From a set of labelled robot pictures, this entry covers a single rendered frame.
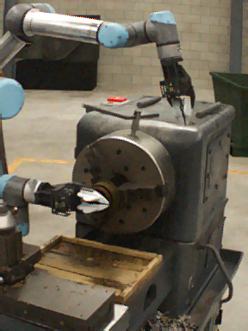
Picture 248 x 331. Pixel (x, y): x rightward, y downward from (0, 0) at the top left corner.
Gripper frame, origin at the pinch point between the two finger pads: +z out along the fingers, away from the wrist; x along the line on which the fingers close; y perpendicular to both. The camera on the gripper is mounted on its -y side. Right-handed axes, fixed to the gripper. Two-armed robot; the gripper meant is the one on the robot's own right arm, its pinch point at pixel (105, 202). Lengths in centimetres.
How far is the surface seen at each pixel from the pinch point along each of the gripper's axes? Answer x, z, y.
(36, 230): -109, -147, -188
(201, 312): -54, 22, -40
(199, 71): -76, -264, -983
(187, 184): -0.9, 14.3, -30.7
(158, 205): -3.9, 10.2, -15.2
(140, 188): 2.1, 6.0, -11.1
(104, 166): 6.9, -6.1, -11.5
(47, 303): -11.1, 5.5, 42.2
